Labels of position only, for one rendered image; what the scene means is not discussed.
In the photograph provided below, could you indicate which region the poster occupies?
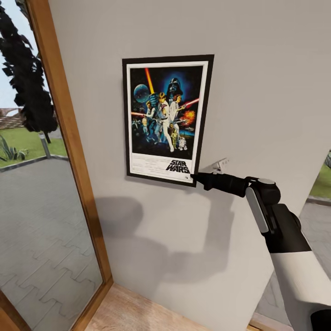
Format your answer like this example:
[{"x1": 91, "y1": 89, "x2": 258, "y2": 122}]
[{"x1": 122, "y1": 54, "x2": 215, "y2": 188}]

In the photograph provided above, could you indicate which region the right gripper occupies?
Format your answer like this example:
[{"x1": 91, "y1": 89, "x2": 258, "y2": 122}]
[{"x1": 190, "y1": 172, "x2": 234, "y2": 194}]

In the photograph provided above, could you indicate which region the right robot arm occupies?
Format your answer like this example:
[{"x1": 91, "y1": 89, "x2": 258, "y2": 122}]
[{"x1": 190, "y1": 158, "x2": 331, "y2": 331}]

